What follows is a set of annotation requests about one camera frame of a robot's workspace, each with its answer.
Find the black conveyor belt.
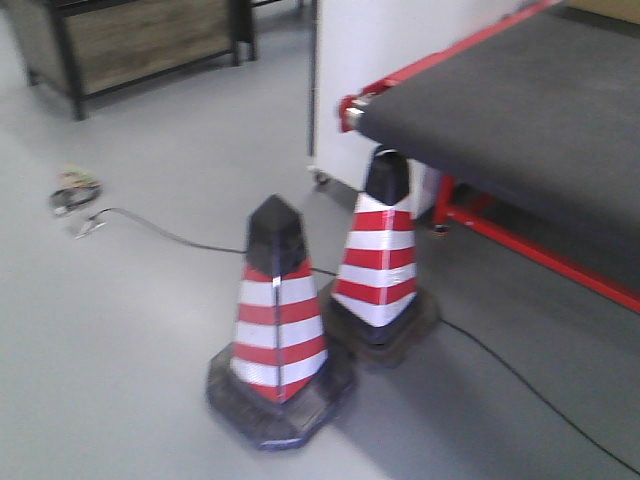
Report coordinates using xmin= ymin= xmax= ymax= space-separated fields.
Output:
xmin=355 ymin=4 xmax=640 ymax=274

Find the right red white traffic cone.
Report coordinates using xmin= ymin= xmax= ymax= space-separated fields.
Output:
xmin=319 ymin=146 xmax=440 ymax=367

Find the red white traffic cone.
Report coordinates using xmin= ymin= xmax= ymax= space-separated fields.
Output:
xmin=319 ymin=146 xmax=440 ymax=367
xmin=206 ymin=195 xmax=355 ymax=451

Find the left red white traffic cone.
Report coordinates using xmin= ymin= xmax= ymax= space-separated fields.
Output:
xmin=206 ymin=195 xmax=355 ymax=451

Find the white panel on casters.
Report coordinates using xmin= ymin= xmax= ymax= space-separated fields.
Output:
xmin=312 ymin=1 xmax=525 ymax=211

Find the wooden black-framed cabinet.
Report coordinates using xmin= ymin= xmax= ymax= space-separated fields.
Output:
xmin=6 ymin=1 xmax=257 ymax=120

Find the black floor cable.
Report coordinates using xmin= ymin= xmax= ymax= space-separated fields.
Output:
xmin=74 ymin=207 xmax=640 ymax=476

